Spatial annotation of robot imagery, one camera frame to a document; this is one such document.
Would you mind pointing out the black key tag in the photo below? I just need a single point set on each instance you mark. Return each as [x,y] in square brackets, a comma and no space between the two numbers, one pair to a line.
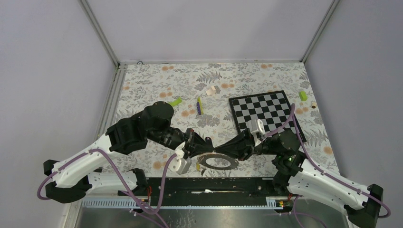
[208,140]

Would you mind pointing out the floral table mat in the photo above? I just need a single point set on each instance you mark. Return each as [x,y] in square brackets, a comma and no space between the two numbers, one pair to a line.
[145,84]

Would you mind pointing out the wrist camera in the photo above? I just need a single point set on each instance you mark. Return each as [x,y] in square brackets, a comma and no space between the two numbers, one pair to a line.
[179,164]
[256,129]

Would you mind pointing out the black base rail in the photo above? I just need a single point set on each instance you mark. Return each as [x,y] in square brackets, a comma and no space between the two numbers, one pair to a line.
[214,192]

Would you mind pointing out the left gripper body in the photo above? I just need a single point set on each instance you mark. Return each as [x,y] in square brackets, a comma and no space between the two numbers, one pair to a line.
[188,139]

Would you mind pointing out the small green block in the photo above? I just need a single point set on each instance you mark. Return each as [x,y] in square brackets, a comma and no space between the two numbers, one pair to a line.
[303,96]

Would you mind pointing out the cream toy block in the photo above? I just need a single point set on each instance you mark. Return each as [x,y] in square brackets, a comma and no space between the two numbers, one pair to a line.
[211,91]

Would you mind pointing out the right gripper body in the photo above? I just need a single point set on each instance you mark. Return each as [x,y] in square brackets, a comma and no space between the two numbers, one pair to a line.
[264,147]

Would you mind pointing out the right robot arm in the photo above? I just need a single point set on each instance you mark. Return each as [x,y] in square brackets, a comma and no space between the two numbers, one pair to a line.
[298,175]

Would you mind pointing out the black white chessboard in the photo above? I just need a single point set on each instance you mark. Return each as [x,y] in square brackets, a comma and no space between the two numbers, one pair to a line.
[272,108]

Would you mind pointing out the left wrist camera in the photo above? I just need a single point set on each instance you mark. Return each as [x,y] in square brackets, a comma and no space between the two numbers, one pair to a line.
[179,164]

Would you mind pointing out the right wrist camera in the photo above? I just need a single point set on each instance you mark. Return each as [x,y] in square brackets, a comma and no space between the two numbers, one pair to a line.
[256,129]

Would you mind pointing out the green curved block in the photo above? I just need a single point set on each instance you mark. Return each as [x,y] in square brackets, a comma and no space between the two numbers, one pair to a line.
[176,102]

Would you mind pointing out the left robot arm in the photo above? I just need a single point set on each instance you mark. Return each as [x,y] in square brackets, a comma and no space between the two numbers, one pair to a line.
[73,178]

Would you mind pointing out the large silver keyring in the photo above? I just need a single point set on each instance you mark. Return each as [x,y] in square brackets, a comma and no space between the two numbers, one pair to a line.
[216,165]

